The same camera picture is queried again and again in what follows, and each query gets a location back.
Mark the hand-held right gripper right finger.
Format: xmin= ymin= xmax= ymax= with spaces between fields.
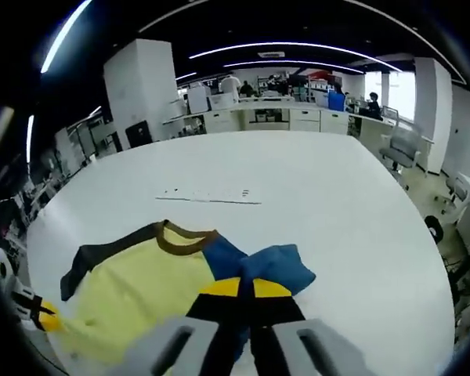
xmin=250 ymin=277 xmax=373 ymax=376

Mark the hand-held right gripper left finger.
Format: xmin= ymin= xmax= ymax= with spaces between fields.
xmin=127 ymin=277 xmax=244 ymax=376

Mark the yellow blue garment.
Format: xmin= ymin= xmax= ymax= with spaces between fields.
xmin=60 ymin=219 xmax=317 ymax=371

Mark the white template strip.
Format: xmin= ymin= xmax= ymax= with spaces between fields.
xmin=155 ymin=186 xmax=262 ymax=205

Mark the straight ceiling light strip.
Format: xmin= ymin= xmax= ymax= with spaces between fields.
xmin=40 ymin=0 xmax=93 ymax=74
xmin=25 ymin=114 xmax=35 ymax=164

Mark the black waste bin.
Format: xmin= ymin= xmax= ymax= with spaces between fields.
xmin=425 ymin=215 xmax=444 ymax=244

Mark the black cabinet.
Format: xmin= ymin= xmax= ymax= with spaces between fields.
xmin=125 ymin=121 xmax=152 ymax=149

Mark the grey office chair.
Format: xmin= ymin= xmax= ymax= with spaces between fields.
xmin=378 ymin=127 xmax=422 ymax=183

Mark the white square pillar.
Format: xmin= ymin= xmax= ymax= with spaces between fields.
xmin=103 ymin=38 xmax=179 ymax=150
xmin=413 ymin=56 xmax=454 ymax=173

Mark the white storage crate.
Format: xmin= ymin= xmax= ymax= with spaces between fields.
xmin=207 ymin=92 xmax=238 ymax=110

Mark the white appliance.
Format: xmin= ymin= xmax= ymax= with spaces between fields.
xmin=187 ymin=85 xmax=212 ymax=114

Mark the blue box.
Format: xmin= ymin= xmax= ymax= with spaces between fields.
xmin=327 ymin=92 xmax=346 ymax=112

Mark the curved ceiling light strip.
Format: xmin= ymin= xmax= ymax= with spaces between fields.
xmin=189 ymin=42 xmax=403 ymax=72

